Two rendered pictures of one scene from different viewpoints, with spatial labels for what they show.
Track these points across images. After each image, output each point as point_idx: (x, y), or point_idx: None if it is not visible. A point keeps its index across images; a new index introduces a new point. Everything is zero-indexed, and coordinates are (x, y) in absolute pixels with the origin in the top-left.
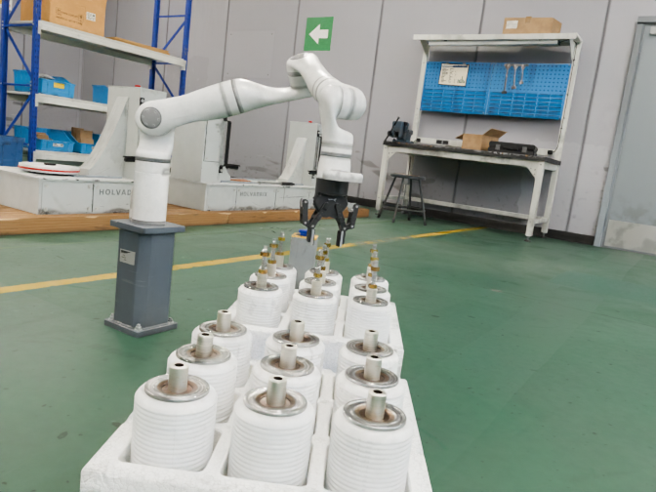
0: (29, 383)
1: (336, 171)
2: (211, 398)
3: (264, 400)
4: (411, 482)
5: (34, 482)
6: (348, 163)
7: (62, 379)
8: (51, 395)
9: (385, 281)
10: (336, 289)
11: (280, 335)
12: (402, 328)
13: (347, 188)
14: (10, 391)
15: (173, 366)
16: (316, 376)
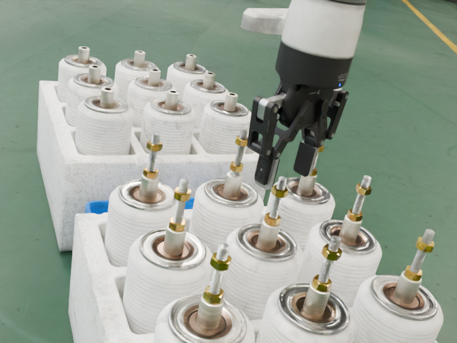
0: (438, 267)
1: (283, 8)
2: (170, 67)
3: (144, 65)
4: (54, 90)
5: None
6: (292, 0)
7: (433, 281)
8: (401, 258)
9: (166, 320)
10: (228, 237)
11: (183, 105)
12: None
13: (277, 56)
14: (428, 252)
15: (192, 54)
16: (130, 83)
